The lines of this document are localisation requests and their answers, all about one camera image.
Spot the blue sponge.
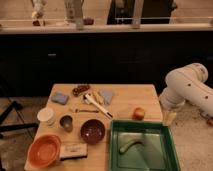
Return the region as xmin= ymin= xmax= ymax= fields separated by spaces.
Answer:
xmin=51 ymin=92 xmax=69 ymax=105

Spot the purple bowl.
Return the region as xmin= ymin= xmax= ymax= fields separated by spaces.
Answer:
xmin=80 ymin=119 xmax=105 ymax=145

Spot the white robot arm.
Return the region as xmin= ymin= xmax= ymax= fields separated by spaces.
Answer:
xmin=159 ymin=63 xmax=213 ymax=126

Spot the orange bowl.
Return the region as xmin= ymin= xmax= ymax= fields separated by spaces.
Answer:
xmin=28 ymin=135 xmax=61 ymax=168

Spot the yellow banana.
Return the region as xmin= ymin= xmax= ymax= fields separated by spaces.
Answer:
xmin=92 ymin=91 xmax=104 ymax=105

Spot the bunch of red grapes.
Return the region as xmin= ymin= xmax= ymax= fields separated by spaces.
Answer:
xmin=72 ymin=84 xmax=90 ymax=97

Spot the red-orange apple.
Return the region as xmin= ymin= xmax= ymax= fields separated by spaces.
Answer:
xmin=132 ymin=107 xmax=145 ymax=120

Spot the metal cup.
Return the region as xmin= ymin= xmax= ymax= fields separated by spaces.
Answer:
xmin=60 ymin=115 xmax=73 ymax=132

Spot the green plastic tray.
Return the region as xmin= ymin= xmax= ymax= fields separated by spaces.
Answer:
xmin=108 ymin=120 xmax=181 ymax=171

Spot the grey-blue towel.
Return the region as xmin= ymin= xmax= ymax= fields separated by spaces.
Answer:
xmin=99 ymin=89 xmax=114 ymax=105

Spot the white cup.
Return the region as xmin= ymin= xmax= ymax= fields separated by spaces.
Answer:
xmin=37 ymin=107 xmax=55 ymax=126

